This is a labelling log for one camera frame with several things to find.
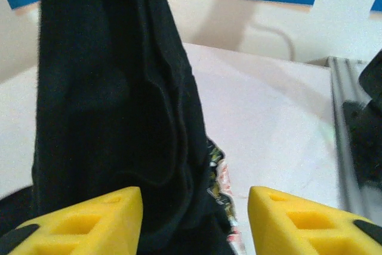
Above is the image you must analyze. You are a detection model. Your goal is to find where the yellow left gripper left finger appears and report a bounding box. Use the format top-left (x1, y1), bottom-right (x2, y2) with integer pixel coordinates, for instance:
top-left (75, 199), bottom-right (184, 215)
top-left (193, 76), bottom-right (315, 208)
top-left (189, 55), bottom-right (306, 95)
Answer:
top-left (0, 186), bottom-right (144, 255)

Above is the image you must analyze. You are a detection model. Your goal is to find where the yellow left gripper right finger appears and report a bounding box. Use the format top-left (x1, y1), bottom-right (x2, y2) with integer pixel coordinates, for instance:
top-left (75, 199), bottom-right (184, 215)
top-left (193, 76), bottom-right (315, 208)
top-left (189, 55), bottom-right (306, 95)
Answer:
top-left (248, 185), bottom-right (382, 255)

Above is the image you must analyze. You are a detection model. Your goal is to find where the black t-shirt with rose print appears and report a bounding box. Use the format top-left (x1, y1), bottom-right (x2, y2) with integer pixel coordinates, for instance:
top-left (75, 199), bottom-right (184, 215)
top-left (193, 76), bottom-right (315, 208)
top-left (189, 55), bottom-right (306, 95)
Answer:
top-left (0, 0), bottom-right (248, 255)

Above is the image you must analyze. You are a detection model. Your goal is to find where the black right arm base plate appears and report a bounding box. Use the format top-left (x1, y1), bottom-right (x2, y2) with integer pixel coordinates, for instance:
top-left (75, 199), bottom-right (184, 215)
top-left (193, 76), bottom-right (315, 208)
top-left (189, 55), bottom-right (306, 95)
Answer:
top-left (342, 101), bottom-right (382, 189)

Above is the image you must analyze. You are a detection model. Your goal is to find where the long aluminium base rail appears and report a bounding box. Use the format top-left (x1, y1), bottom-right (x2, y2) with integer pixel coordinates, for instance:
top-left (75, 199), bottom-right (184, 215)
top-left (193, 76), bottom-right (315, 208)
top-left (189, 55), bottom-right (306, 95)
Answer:
top-left (326, 56), bottom-right (382, 217)

